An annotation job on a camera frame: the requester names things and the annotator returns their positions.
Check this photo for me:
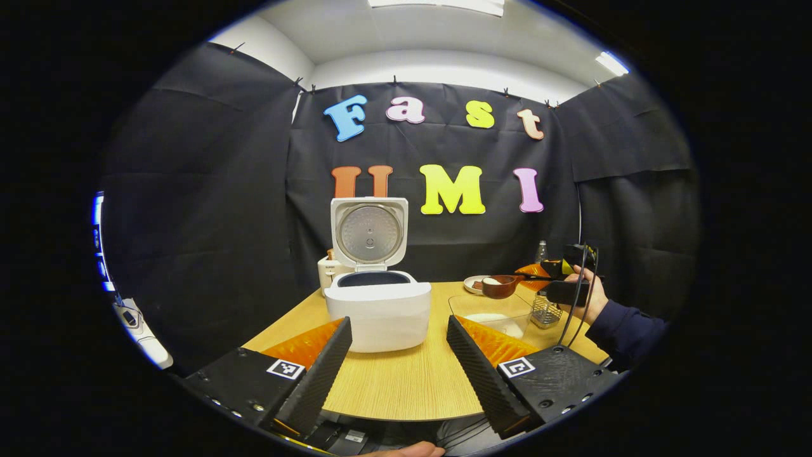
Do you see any black cable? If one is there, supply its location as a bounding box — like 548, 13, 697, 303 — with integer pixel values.
557, 244, 600, 348

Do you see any white toaster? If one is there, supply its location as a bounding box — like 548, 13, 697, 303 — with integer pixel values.
317, 249, 356, 298

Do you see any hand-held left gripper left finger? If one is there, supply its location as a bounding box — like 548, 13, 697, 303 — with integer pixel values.
178, 316, 353, 440

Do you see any white rice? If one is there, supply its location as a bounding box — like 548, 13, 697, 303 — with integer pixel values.
466, 277, 527, 337

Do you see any black backdrop cloth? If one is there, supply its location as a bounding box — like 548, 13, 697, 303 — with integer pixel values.
101, 41, 698, 375

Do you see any clear plastic rice container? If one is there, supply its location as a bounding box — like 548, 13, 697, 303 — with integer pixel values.
448, 293, 535, 340

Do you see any blue white panel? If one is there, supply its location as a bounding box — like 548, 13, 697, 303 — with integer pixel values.
92, 190, 118, 293

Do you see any white power strip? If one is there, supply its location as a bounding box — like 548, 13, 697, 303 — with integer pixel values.
113, 298, 173, 370

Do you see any ceiling light panel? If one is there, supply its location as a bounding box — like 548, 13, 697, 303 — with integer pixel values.
595, 51, 630, 77
368, 0, 505, 17

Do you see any brown wooden spoon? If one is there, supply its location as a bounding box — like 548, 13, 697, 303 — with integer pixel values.
481, 273, 553, 300

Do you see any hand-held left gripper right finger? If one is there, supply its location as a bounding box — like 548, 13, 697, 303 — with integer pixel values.
446, 314, 621, 440

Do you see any white rice cooker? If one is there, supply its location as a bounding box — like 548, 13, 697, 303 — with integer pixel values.
324, 197, 433, 354

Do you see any metal wire chopstick holder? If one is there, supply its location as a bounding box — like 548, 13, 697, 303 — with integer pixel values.
530, 291, 564, 329

